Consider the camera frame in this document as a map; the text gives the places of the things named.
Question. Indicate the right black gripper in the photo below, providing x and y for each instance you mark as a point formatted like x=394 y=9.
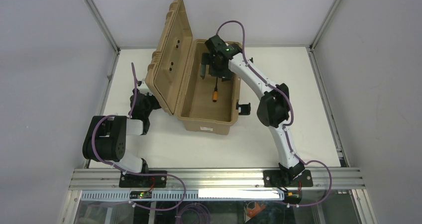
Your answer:
x=215 y=70

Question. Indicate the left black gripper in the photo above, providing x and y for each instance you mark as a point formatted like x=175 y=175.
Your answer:
x=145 y=104

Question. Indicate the orange handled screwdriver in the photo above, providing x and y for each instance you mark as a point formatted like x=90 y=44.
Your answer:
x=215 y=91

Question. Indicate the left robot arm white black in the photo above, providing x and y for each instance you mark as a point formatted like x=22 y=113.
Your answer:
x=105 y=140

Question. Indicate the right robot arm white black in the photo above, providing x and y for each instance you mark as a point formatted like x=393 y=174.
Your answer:
x=274 y=109

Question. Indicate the tan plastic tool case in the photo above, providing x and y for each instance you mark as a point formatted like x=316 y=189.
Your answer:
x=173 y=77

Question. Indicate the orange object under table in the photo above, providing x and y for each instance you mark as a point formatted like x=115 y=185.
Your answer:
x=253 y=208

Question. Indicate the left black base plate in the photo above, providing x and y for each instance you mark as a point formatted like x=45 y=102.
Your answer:
x=158 y=180

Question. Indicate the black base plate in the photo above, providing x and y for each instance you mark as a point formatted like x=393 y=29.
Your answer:
x=158 y=180
x=276 y=178

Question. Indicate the aluminium mounting rail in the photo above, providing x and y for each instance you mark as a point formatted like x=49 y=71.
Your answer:
x=315 y=178

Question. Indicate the white slotted cable duct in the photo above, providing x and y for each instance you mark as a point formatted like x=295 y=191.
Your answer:
x=193 y=195

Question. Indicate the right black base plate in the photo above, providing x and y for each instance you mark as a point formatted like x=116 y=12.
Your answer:
x=276 y=178

